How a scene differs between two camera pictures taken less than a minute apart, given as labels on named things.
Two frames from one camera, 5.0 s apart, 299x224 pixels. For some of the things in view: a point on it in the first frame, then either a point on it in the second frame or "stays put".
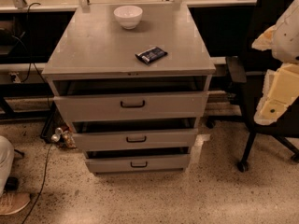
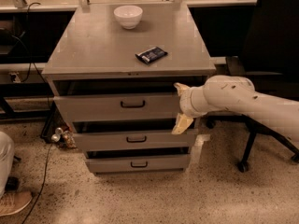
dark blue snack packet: x=151 y=54 stays put
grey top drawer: x=133 y=107 stays put
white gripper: x=287 y=36 to x=186 y=103
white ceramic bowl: x=128 y=16 stays put
